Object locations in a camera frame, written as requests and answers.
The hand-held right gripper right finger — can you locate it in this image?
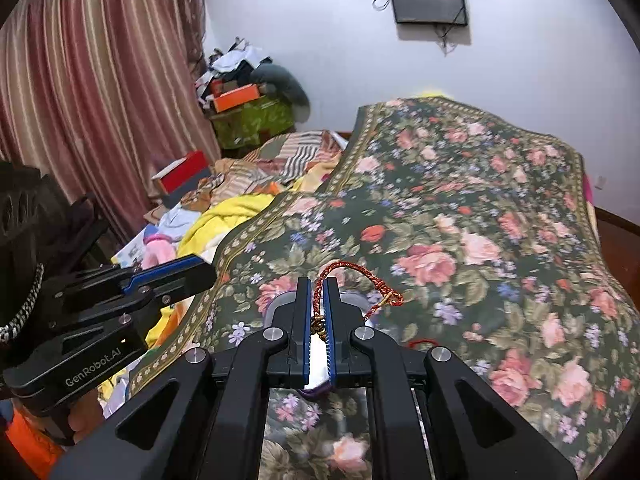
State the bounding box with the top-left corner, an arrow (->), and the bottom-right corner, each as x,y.
322,276 -> 578,480

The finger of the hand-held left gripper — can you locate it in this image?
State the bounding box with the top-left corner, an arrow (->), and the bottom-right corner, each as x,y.
75,254 -> 203,296
50,262 -> 218,333

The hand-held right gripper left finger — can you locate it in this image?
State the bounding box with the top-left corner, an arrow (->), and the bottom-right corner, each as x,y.
47,276 -> 313,480

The red braided bracelet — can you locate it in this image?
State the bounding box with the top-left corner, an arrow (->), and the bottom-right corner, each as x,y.
311,260 -> 405,341

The person's left hand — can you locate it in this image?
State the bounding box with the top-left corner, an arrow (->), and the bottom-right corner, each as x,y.
70,387 -> 108,443

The pink cloth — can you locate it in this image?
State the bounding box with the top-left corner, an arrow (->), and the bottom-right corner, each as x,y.
141,232 -> 178,271

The white paper booklet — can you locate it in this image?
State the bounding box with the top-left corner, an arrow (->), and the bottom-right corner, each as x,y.
111,232 -> 151,266

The light blue cloth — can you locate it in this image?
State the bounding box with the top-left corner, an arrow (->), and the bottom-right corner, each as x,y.
159,207 -> 201,241

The yellow blanket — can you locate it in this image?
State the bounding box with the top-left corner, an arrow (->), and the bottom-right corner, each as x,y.
97,194 -> 286,406

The red box with white lid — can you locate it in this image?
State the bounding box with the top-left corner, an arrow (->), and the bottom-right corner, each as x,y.
151,150 -> 211,196

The black chair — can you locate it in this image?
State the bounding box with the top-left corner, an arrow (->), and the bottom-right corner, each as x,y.
0,160 -> 108,286

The striped patchwork quilt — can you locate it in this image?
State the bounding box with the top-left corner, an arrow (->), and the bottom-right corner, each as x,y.
180,130 -> 351,211

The floral blanket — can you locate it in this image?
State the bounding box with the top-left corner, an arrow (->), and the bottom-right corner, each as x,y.
127,96 -> 640,480

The green patterned box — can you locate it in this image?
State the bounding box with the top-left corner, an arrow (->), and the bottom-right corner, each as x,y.
209,97 -> 296,150

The orange box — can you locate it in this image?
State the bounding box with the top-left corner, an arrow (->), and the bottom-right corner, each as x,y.
212,85 -> 261,113

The striped red curtain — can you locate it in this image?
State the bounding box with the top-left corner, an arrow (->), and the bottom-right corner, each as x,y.
0,0 -> 223,246

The pile of clothes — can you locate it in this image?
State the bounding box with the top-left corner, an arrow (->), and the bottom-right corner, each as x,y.
192,37 -> 276,96

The grey pillow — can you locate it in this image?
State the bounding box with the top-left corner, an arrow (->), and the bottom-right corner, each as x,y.
249,64 -> 311,121

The magenta cloth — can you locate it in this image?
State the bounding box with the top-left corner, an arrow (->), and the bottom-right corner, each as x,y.
580,160 -> 596,206

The black and white braided cord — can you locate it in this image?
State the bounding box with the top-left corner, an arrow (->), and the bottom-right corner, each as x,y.
0,262 -> 46,346

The black hanging monitor cable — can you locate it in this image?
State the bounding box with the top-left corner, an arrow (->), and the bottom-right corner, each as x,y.
435,22 -> 458,56

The small black wall monitor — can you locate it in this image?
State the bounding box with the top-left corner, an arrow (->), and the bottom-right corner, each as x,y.
387,0 -> 470,27

